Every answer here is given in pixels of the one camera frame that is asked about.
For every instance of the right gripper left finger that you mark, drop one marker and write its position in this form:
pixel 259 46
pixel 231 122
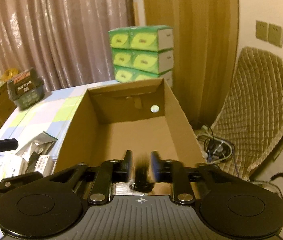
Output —
pixel 108 173

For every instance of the large white medicine box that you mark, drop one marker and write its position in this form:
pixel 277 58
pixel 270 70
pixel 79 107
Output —
pixel 11 166

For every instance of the quilted brown chair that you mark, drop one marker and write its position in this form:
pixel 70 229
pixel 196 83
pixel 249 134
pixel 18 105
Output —
pixel 252 115

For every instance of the power strip with cables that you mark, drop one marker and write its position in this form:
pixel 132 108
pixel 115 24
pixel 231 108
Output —
pixel 216 150

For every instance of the silver foil tea pouch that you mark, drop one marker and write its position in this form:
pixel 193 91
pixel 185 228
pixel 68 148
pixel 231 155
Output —
pixel 36 147

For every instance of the dark green noodle basket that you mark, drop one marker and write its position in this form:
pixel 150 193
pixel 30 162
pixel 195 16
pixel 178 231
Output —
pixel 26 89

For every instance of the checkered tablecloth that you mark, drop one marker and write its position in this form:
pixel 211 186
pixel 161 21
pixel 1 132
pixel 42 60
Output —
pixel 52 115

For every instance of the small green white box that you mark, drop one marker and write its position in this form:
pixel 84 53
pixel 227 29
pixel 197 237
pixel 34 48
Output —
pixel 43 165

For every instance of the open cardboard box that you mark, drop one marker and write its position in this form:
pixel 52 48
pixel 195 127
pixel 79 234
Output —
pixel 142 117

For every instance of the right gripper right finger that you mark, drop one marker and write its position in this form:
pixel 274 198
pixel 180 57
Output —
pixel 173 172

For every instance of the wooden door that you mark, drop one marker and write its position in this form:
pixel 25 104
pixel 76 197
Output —
pixel 205 46

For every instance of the green tissue box pack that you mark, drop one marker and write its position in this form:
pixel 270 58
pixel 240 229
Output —
pixel 142 53

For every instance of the brown curtain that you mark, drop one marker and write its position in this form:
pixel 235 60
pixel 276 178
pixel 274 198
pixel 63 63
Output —
pixel 65 41

